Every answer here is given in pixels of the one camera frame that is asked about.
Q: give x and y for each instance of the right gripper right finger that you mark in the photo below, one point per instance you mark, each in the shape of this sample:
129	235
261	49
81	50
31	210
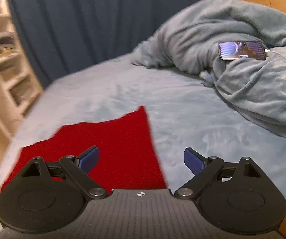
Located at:
237	197

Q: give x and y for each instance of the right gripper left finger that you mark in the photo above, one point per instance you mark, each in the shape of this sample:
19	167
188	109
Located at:
46	196

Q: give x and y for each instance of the red knit sweater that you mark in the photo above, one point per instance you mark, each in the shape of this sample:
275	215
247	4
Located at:
127	158

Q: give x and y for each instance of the light blue bed sheet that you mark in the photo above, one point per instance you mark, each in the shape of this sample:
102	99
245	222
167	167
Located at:
182	113

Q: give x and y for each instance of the grey-blue crumpled blanket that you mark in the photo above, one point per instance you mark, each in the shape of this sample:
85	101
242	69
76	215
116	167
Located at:
189	40

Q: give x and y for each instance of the white bookshelf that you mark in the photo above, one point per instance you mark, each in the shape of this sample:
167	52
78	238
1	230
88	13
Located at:
19	87

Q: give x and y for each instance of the smartphone with lit screen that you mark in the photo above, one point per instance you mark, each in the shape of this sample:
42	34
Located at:
233	50

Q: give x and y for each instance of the dark blue curtain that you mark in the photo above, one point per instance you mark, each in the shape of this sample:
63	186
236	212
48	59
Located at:
60	37

